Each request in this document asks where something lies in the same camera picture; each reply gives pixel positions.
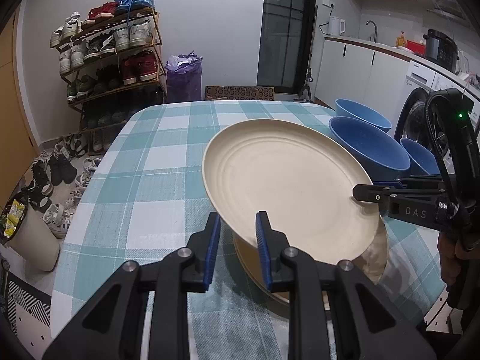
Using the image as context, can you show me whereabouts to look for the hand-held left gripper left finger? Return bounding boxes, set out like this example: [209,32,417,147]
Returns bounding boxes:
[41,212,222,360]

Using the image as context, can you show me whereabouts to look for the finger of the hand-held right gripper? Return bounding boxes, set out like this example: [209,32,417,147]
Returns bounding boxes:
[375,177,449,190]
[352,183,446,211]

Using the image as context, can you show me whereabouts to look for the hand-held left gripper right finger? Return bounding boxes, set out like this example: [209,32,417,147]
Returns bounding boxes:
[256,211,437,360]

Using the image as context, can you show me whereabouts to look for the small dark blue bowl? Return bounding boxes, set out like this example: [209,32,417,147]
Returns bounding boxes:
[399,138,443,176]

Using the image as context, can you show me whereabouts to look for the large dark blue bowl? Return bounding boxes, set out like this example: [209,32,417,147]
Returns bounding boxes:
[329,117,412,181]

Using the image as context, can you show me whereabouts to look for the medium blue bowl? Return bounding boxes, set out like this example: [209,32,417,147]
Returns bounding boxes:
[335,98,393,133]

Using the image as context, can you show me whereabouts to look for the person's right hand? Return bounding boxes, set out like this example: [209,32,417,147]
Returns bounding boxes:
[437,229,480,284]

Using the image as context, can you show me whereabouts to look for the teal checked tablecloth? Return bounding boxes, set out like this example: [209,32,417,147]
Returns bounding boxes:
[50,100,447,360]

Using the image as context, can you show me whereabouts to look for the white washing machine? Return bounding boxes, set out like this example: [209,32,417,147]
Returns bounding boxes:
[395,60,480,159]

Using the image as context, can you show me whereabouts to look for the white lower kitchen cabinets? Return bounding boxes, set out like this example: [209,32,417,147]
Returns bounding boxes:
[313,39,412,112]

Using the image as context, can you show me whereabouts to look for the upright stick vacuum cleaner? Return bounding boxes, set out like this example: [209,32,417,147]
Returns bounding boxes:
[298,5,320,102]

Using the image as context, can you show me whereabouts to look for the black pressure cooker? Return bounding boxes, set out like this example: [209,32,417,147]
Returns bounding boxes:
[423,29,459,74]

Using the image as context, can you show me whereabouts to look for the red box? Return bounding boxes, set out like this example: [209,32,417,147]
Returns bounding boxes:
[406,40,428,56]

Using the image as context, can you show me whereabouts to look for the white kitchen countertop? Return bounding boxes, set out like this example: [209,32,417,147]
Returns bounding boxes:
[324,35,480,95]

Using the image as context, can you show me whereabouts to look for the patterned flat cardboard box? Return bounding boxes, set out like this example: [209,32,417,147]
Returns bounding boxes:
[204,85,275,101]

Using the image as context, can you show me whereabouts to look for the white electric kettle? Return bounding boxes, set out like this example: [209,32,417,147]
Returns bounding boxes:
[328,16,346,37]

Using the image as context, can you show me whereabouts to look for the scattered pile of shoes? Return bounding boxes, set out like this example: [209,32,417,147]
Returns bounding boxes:
[25,133,104,239]

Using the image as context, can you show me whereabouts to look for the purple plastic bag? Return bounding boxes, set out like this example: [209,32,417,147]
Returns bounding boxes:
[165,53,203,104]

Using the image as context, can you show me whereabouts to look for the white trash bin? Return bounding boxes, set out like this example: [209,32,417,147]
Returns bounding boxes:
[0,195,61,273]

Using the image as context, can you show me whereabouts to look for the black framed glass door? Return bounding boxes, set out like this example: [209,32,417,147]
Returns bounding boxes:
[257,0,318,97]

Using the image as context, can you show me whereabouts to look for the black white patterned floor mat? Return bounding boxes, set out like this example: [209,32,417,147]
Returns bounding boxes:
[5,272,52,337]

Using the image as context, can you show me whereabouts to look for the wooden shoe rack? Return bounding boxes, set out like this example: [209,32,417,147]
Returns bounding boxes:
[50,7,168,133]

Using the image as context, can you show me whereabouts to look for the yellow snack packets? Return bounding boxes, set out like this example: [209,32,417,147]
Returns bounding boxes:
[0,199,27,239]

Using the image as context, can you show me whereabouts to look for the rows of shelved sneakers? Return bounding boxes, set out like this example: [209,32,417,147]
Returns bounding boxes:
[50,0,163,151]

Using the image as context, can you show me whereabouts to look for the yellow wooden door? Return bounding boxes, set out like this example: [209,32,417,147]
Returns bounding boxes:
[0,11,39,181]

